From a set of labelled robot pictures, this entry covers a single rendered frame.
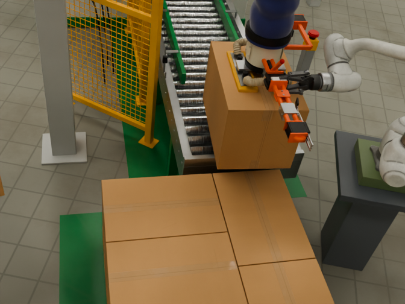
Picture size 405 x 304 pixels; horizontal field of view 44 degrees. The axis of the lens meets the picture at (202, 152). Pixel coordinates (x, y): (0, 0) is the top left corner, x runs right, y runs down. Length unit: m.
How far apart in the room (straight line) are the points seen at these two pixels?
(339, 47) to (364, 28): 3.23
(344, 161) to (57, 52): 1.72
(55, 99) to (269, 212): 1.50
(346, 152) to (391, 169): 0.46
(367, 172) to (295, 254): 0.55
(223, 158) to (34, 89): 2.05
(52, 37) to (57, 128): 0.68
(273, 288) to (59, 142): 1.81
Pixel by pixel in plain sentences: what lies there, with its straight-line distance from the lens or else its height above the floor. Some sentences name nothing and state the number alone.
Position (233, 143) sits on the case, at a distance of 2.50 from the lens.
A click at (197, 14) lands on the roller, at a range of 4.14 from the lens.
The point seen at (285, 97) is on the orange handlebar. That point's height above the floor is 1.20.
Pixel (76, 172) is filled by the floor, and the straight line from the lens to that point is 3.48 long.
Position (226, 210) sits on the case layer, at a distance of 2.60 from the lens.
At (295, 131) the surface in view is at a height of 1.22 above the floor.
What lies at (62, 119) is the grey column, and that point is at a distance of 3.36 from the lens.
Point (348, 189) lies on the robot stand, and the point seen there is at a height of 0.75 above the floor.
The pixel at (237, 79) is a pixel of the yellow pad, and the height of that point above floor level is 1.08.
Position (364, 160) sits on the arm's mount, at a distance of 2.72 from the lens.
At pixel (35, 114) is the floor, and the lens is 3.94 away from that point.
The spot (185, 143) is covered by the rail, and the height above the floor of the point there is 0.59.
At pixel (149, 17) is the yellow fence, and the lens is 3.09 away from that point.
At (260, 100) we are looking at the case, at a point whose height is 1.07.
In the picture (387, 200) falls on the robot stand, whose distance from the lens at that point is 2.66.
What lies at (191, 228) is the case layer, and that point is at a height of 0.54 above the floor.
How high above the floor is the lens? 2.53
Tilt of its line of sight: 44 degrees down
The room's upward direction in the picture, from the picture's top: 10 degrees clockwise
